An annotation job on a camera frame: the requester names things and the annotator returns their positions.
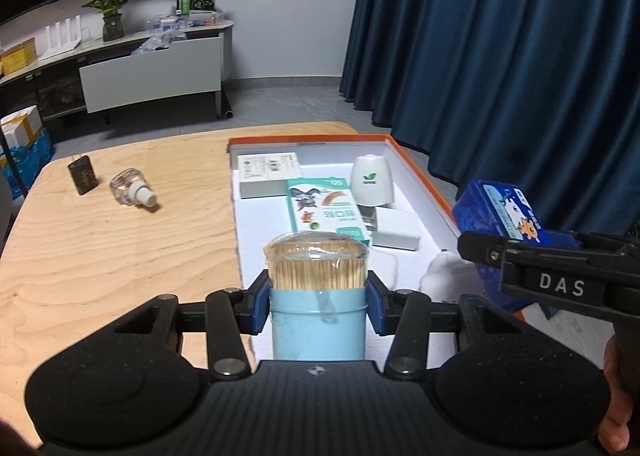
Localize blue curtain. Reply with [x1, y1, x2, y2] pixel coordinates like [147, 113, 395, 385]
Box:
[339, 0, 640, 239]

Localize blue plastic bag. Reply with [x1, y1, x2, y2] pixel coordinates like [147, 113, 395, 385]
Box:
[0, 128, 55, 200]

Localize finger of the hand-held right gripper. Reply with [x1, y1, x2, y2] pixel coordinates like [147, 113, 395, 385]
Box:
[456, 230, 508, 268]

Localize orange-rimmed white box tray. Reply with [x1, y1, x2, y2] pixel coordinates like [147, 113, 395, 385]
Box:
[228, 134, 619, 363]

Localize green bandage box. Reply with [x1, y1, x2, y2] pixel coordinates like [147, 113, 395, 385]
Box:
[286, 177, 374, 248]

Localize light blue toothpick holder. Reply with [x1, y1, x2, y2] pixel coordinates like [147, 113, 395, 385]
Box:
[263, 231, 370, 363]

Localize white charger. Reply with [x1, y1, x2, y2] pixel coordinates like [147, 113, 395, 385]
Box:
[362, 207, 422, 252]

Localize white television cabinet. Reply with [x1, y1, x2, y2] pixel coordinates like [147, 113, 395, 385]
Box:
[0, 17, 235, 125]

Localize small black card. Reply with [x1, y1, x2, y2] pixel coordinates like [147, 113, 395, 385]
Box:
[67, 154, 100, 196]

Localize blue tin case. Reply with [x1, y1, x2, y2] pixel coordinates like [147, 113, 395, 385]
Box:
[451, 179, 568, 323]

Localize white router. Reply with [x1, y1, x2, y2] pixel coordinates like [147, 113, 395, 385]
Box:
[38, 17, 94, 61]

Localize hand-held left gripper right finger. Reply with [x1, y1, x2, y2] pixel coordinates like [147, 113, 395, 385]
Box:
[365, 271, 532, 383]

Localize white plug-in device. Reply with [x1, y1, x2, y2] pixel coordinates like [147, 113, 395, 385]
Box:
[419, 248, 484, 305]

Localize cardboard box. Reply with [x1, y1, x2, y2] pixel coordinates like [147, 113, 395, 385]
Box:
[0, 104, 44, 150]

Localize clear glass bottle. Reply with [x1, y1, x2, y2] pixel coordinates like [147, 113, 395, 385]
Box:
[109, 167, 159, 210]

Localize pile of small packages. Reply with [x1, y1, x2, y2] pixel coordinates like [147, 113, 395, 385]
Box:
[147, 10, 224, 35]

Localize white rectangular block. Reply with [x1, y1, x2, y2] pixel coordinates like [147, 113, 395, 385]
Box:
[367, 245, 402, 290]

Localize clear plastic bags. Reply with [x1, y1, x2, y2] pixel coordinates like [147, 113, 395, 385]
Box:
[130, 30, 187, 56]

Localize white and black charger box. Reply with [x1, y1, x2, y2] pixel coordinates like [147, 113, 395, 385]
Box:
[237, 152, 303, 200]

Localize person's right hand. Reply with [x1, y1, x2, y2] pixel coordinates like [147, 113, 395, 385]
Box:
[596, 335, 640, 455]

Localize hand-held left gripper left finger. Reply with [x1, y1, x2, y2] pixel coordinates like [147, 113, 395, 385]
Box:
[112, 270, 274, 383]

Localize yellow box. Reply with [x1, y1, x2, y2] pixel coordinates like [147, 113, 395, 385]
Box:
[0, 37, 39, 76]

